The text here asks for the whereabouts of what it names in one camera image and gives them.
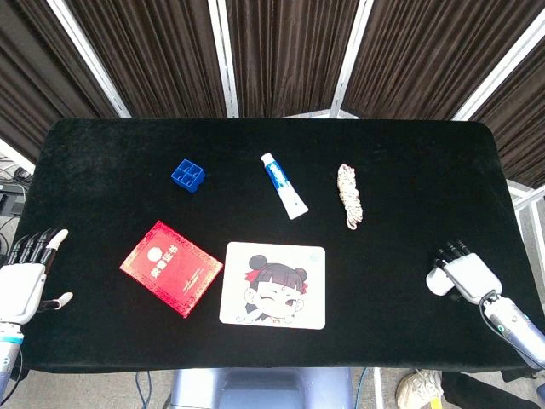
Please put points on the cartoon girl mouse pad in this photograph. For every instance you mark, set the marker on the cartoon girl mouse pad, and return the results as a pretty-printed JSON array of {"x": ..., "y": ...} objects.
[{"x": 272, "y": 294}]

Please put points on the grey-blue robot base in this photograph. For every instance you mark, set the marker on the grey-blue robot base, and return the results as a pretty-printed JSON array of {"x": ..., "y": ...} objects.
[{"x": 255, "y": 389}]

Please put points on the red certificate booklet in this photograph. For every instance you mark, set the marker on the red certificate booklet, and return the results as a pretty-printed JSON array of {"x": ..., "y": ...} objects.
[{"x": 170, "y": 268}]

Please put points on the blue white toothpaste tube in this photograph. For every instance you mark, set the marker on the blue white toothpaste tube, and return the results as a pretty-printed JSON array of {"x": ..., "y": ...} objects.
[{"x": 283, "y": 187}]

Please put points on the blue plastic grid block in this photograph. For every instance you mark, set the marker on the blue plastic grid block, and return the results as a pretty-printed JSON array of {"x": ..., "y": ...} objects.
[{"x": 187, "y": 175}]

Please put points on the white screen frame post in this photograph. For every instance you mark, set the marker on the white screen frame post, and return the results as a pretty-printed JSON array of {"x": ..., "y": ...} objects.
[
  {"x": 351, "y": 57},
  {"x": 223, "y": 57},
  {"x": 502, "y": 70},
  {"x": 89, "y": 57}
]

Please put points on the white sneaker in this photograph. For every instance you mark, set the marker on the white sneaker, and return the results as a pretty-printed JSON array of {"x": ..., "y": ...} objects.
[{"x": 419, "y": 387}]

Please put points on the white metal screen foot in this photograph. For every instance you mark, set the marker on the white metal screen foot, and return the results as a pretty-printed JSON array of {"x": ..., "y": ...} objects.
[{"x": 526, "y": 200}]

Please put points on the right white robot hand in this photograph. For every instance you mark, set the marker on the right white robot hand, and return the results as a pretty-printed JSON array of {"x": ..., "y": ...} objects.
[{"x": 474, "y": 277}]

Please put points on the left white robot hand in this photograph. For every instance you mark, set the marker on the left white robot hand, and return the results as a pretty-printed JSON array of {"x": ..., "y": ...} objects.
[{"x": 19, "y": 289}]

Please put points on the brown curtain screen panel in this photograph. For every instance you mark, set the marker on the brown curtain screen panel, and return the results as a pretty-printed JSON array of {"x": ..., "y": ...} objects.
[
  {"x": 523, "y": 128},
  {"x": 34, "y": 85},
  {"x": 162, "y": 55},
  {"x": 426, "y": 55},
  {"x": 289, "y": 55}
]

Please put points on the black velvet tablecloth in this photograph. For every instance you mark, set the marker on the black velvet tablecloth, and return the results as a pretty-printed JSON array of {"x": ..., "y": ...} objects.
[{"x": 383, "y": 149}]

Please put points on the black trouser leg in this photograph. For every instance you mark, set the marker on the black trouser leg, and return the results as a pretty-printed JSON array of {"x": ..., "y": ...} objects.
[{"x": 481, "y": 394}]

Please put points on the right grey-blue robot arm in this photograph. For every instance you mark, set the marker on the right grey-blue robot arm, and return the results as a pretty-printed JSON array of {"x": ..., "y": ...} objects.
[{"x": 515, "y": 324}]

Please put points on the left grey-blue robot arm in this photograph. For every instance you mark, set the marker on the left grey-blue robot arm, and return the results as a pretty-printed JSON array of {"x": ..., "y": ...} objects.
[{"x": 7, "y": 341}]

